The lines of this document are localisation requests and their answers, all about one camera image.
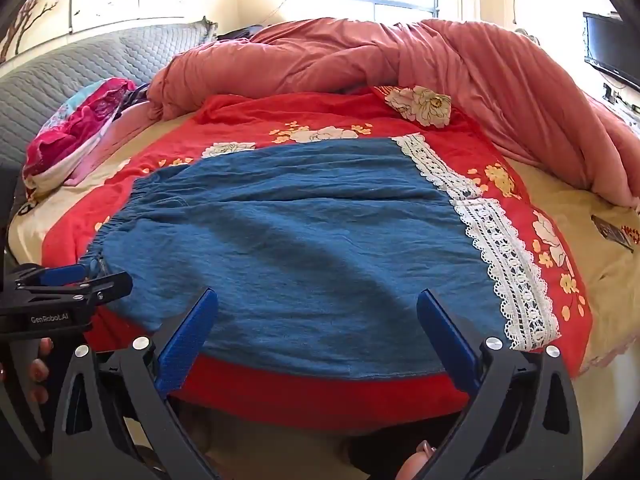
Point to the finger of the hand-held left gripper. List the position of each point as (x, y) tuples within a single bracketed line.
[(107, 287), (65, 275)]

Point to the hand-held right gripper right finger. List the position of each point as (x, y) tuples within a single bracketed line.
[(450, 345)]

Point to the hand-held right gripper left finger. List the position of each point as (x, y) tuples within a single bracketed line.
[(186, 345)]

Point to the blue pants with white lace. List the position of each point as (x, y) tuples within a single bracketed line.
[(300, 240)]

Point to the person's left hand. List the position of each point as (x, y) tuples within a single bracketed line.
[(40, 367)]

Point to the person's foot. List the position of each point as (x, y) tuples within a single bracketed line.
[(412, 462)]

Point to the colourful floral pillow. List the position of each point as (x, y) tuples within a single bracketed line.
[(75, 135)]

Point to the plain pink pillow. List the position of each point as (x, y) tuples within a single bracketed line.
[(125, 127)]

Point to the dark purple cloth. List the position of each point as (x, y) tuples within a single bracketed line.
[(134, 96)]

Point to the small dark packet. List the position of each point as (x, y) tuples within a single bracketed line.
[(612, 232)]

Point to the grey quilted headboard cushion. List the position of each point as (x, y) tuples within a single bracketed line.
[(75, 75)]

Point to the red floral blanket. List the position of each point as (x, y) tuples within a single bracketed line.
[(300, 110)]

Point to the dark clothes pile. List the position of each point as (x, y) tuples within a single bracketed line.
[(237, 34)]

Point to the salmon pink duvet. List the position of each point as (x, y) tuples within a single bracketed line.
[(350, 55)]

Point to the black television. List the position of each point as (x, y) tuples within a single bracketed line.
[(612, 45)]

